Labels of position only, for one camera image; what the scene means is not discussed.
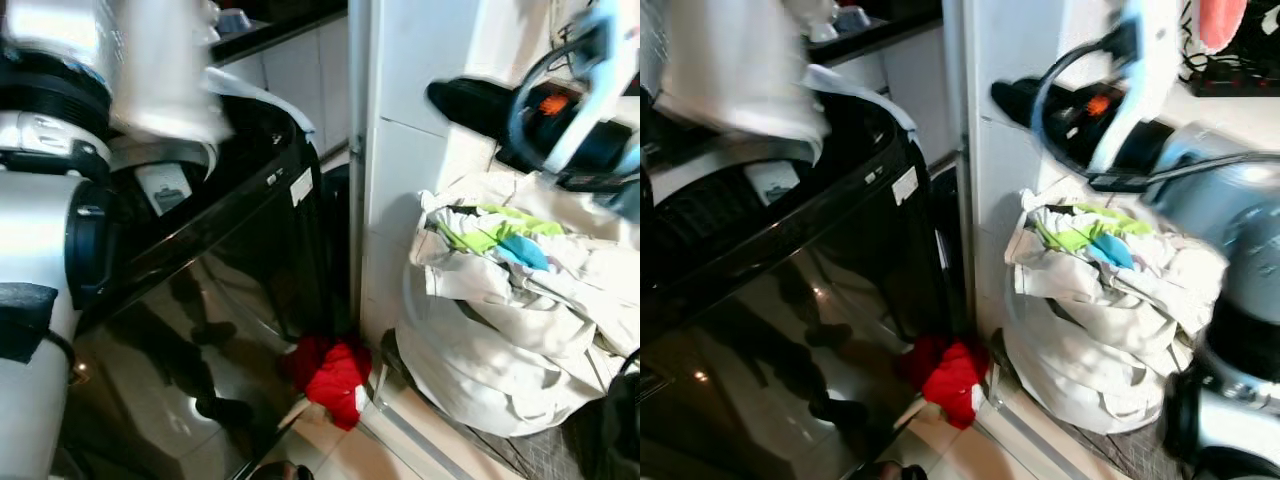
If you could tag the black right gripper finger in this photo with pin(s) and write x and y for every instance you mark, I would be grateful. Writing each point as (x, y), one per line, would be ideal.
(1020, 93)
(460, 95)
(1045, 118)
(490, 122)

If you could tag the white cloth garment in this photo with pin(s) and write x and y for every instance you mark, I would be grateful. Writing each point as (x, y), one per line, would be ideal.
(165, 70)
(740, 70)

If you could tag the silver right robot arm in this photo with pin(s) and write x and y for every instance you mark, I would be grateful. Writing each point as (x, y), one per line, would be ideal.
(1240, 230)

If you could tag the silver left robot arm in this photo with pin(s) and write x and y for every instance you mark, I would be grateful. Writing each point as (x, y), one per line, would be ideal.
(40, 230)

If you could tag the black top-load washing machine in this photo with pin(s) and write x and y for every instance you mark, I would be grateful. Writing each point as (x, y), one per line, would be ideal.
(800, 330)
(230, 300)

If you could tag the green cloth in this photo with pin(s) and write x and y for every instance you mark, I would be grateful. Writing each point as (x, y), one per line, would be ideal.
(480, 238)
(1075, 237)

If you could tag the blue cloth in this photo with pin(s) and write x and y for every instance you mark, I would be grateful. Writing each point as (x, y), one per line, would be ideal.
(525, 252)
(1112, 250)

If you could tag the dark kitchen counter top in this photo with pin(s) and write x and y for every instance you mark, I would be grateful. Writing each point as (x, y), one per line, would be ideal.
(290, 28)
(890, 28)

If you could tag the white washer sticker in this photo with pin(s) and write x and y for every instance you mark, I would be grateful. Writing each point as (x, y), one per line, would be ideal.
(302, 187)
(905, 186)

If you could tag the pink hanging item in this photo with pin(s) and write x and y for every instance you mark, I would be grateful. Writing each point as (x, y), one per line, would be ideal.
(1222, 22)

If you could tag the pale blue bowl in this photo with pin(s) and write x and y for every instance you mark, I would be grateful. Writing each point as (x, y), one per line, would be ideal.
(235, 20)
(851, 18)

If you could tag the white fabric laundry bag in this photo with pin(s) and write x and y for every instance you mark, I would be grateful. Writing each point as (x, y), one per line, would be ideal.
(1090, 340)
(500, 340)

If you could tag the white washer detergent tray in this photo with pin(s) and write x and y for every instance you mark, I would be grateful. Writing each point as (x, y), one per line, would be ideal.
(165, 187)
(772, 183)

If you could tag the red cloth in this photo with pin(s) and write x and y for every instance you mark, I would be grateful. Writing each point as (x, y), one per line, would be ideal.
(950, 385)
(335, 385)

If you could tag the grey mesh floor mat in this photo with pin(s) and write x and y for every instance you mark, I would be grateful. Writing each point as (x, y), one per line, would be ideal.
(545, 455)
(1140, 455)

